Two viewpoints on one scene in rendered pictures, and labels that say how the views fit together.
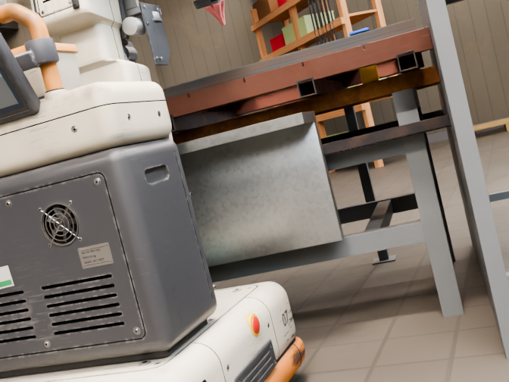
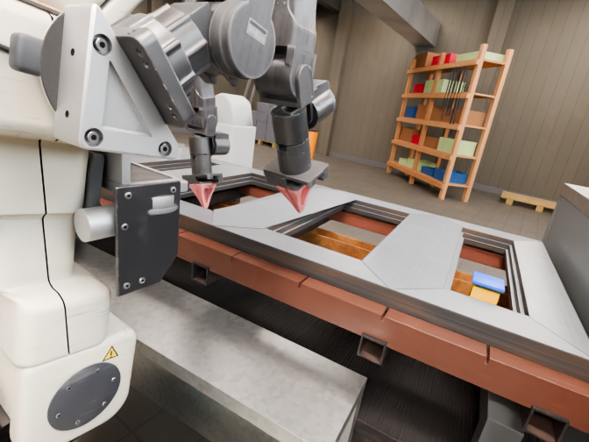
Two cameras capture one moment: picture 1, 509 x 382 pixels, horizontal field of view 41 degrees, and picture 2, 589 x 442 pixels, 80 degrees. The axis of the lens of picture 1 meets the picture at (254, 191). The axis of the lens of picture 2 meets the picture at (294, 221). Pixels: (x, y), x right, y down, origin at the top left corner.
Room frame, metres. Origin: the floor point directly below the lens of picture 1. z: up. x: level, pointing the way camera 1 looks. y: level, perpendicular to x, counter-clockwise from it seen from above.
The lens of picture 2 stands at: (1.36, -0.14, 1.18)
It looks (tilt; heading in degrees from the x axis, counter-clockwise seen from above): 18 degrees down; 11
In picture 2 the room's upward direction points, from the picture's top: 9 degrees clockwise
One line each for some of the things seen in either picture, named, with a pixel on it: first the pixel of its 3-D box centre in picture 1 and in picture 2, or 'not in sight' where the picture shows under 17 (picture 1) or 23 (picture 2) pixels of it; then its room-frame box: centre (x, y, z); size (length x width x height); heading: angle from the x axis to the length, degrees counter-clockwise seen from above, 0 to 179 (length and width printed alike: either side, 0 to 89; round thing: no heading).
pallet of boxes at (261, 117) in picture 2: not in sight; (269, 124); (11.28, 2.84, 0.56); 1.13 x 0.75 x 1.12; 68
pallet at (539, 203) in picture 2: (509, 123); (538, 204); (8.72, -3.39, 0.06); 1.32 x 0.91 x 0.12; 68
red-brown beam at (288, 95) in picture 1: (231, 109); (323, 207); (2.80, 0.01, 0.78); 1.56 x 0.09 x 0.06; 74
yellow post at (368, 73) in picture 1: (367, 66); (472, 324); (2.11, -0.43, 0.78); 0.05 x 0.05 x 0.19; 74
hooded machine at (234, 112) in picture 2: not in sight; (226, 138); (6.17, 1.91, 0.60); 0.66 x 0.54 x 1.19; 68
